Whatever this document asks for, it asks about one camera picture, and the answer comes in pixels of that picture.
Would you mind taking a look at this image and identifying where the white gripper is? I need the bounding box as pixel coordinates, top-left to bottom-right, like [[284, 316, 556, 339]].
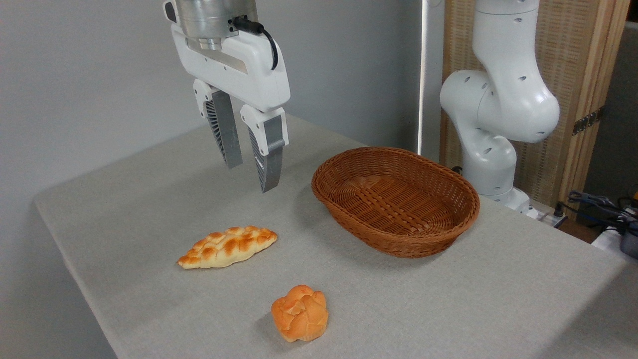
[[170, 22, 291, 194]]

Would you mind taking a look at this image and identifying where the long braided bread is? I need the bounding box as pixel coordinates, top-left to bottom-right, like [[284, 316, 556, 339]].
[[177, 226, 278, 270]]

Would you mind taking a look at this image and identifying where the brown wicker basket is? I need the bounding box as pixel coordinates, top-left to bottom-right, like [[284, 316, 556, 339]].
[[311, 146, 481, 259]]

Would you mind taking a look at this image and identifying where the round orange bread roll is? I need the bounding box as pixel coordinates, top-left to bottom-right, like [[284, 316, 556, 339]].
[[271, 285, 329, 343]]

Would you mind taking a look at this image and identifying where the white vertical pole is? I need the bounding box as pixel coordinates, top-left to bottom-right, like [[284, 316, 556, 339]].
[[417, 0, 430, 156]]

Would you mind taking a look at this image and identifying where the white power strip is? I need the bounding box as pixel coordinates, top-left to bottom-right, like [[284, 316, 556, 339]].
[[534, 211, 569, 228]]

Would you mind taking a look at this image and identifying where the black screen hinge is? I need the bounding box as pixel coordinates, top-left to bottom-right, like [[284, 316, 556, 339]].
[[572, 105, 606, 136]]

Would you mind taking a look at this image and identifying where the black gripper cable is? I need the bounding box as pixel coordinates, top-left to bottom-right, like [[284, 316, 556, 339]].
[[231, 16, 279, 71]]

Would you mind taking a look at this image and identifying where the blue-grey cable bundle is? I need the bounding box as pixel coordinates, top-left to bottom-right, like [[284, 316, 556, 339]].
[[556, 190, 638, 236]]

